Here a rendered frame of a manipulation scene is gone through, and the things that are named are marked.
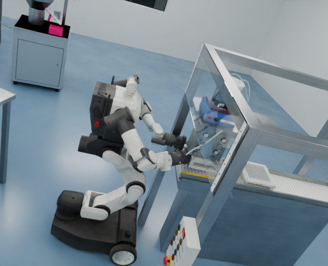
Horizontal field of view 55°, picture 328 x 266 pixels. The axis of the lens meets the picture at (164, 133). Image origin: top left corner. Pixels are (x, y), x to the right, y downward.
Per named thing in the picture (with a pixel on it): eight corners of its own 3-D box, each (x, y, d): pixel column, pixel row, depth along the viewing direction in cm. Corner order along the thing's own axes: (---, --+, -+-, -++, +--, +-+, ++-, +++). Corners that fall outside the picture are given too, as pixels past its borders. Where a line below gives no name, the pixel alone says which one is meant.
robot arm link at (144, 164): (167, 164, 189) (154, 169, 171) (153, 172, 192) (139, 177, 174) (159, 149, 190) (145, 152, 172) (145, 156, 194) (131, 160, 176)
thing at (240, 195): (177, 189, 218) (182, 178, 213) (174, 163, 242) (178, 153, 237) (336, 220, 244) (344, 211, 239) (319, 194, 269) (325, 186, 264)
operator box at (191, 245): (167, 284, 142) (187, 247, 129) (165, 252, 156) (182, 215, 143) (181, 285, 143) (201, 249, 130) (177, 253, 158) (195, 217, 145)
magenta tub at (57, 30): (48, 34, 382) (48, 26, 377) (49, 30, 391) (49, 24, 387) (61, 37, 387) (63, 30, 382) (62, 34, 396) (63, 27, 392)
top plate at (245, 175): (244, 182, 221) (246, 180, 220) (235, 160, 242) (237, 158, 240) (275, 188, 226) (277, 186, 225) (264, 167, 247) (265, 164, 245)
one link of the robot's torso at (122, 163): (132, 201, 231) (95, 157, 208) (133, 185, 246) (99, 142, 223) (150, 193, 228) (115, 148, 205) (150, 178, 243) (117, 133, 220)
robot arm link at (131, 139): (152, 164, 167) (133, 127, 170) (132, 174, 172) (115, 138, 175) (160, 161, 178) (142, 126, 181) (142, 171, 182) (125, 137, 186)
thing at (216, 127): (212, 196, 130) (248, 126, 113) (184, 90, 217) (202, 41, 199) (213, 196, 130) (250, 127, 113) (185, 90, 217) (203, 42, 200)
